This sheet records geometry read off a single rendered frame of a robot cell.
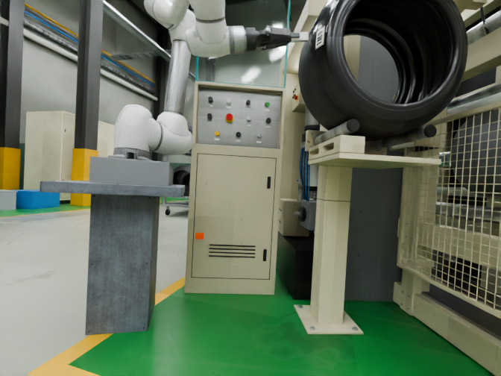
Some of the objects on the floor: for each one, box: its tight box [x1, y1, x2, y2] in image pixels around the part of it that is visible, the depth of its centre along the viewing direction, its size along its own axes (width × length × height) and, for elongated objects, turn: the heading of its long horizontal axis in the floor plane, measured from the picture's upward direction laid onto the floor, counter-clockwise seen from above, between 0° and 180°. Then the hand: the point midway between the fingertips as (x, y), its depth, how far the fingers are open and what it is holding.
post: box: [310, 35, 361, 325], centre depth 131 cm, size 13×13×250 cm
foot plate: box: [294, 304, 364, 335], centre depth 134 cm, size 27×27×2 cm
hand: (298, 36), depth 97 cm, fingers closed
